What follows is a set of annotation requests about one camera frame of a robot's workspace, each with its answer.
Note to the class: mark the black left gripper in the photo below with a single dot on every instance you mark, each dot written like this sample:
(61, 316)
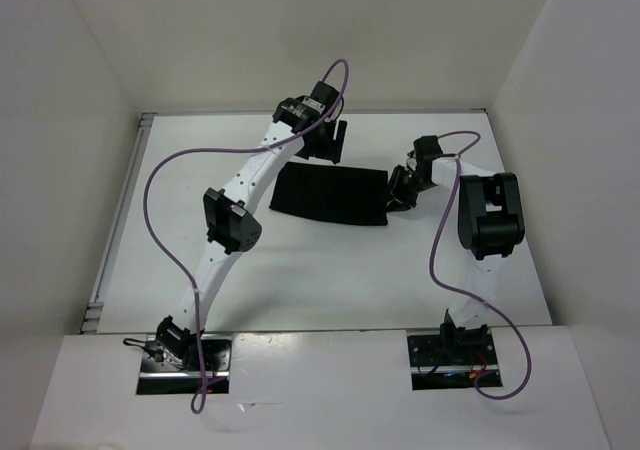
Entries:
(333, 148)

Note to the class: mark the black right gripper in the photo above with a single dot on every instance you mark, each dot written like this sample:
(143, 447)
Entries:
(401, 201)

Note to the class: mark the black skirt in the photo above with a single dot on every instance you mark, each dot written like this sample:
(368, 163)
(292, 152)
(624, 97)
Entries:
(331, 194)

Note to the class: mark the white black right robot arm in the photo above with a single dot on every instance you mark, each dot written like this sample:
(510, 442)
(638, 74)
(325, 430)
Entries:
(490, 221)

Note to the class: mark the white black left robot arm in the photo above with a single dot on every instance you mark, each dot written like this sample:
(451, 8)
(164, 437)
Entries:
(305, 126)

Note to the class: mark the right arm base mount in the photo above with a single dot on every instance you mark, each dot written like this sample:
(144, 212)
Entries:
(432, 368)

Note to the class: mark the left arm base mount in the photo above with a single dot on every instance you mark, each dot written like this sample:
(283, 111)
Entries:
(162, 374)

